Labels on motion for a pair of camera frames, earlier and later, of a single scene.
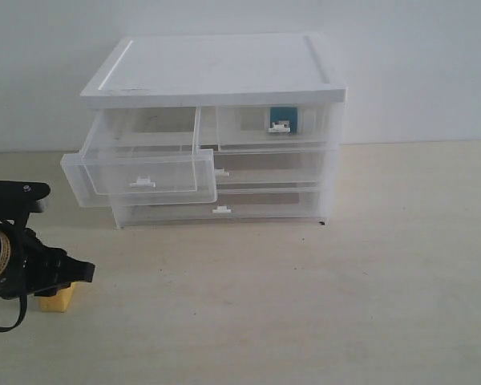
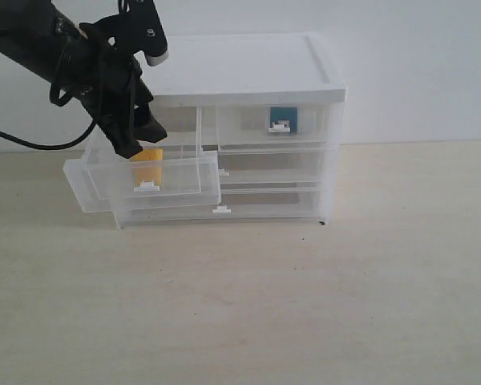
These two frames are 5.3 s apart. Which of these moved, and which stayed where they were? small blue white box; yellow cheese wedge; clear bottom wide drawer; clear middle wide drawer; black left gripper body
Moved: yellow cheese wedge; black left gripper body
Stayed: small blue white box; clear middle wide drawer; clear bottom wide drawer
